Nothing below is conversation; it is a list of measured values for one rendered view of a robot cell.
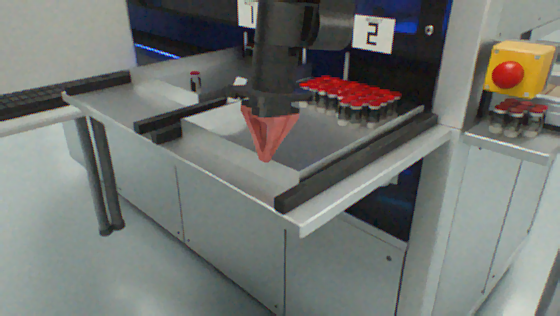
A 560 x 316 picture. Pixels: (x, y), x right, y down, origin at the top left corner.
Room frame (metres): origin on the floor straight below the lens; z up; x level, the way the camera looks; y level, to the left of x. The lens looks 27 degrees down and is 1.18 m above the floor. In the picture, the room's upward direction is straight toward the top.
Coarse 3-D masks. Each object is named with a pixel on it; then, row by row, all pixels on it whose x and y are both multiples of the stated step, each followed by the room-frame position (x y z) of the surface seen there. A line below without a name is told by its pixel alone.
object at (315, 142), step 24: (192, 120) 0.66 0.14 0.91; (216, 120) 0.70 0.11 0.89; (240, 120) 0.73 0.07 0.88; (312, 120) 0.73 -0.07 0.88; (336, 120) 0.73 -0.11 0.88; (408, 120) 0.68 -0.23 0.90; (216, 144) 0.59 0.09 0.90; (240, 144) 0.55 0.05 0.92; (288, 144) 0.62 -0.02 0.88; (312, 144) 0.62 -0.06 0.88; (336, 144) 0.62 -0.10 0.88; (360, 144) 0.57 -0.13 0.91; (264, 168) 0.51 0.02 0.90; (288, 168) 0.48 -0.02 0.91; (312, 168) 0.49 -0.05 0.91
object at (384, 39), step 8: (360, 16) 0.83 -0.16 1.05; (360, 24) 0.83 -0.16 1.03; (384, 24) 0.80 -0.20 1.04; (392, 24) 0.79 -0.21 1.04; (360, 32) 0.83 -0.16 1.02; (384, 32) 0.80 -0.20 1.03; (392, 32) 0.79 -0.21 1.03; (360, 40) 0.83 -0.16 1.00; (376, 40) 0.81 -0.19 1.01; (384, 40) 0.79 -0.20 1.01; (392, 40) 0.78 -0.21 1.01; (368, 48) 0.82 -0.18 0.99; (376, 48) 0.81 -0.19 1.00; (384, 48) 0.79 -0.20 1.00
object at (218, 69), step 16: (240, 48) 1.19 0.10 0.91; (160, 64) 1.01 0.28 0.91; (176, 64) 1.04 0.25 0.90; (192, 64) 1.08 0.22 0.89; (208, 64) 1.11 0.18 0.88; (224, 64) 1.12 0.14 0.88; (240, 64) 1.12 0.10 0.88; (304, 64) 1.00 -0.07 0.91; (144, 80) 0.91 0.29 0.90; (160, 80) 0.87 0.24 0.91; (176, 80) 0.97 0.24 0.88; (208, 80) 0.98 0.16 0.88; (224, 80) 0.98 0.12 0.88; (176, 96) 0.83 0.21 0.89; (192, 96) 0.79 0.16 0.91; (208, 96) 0.79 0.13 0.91
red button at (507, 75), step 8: (504, 64) 0.62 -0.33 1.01; (512, 64) 0.61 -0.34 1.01; (496, 72) 0.62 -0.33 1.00; (504, 72) 0.62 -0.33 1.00; (512, 72) 0.61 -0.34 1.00; (520, 72) 0.61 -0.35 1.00; (496, 80) 0.62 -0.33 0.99; (504, 80) 0.61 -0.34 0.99; (512, 80) 0.61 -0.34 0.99; (520, 80) 0.61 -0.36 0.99; (504, 88) 0.61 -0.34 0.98
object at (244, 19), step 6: (240, 0) 1.08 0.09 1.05; (246, 0) 1.06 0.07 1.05; (240, 6) 1.07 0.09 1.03; (246, 6) 1.06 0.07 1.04; (240, 12) 1.08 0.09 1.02; (246, 12) 1.06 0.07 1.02; (240, 18) 1.08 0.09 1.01; (246, 18) 1.06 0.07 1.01; (240, 24) 1.08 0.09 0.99; (246, 24) 1.06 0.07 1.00; (252, 24) 1.05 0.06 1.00
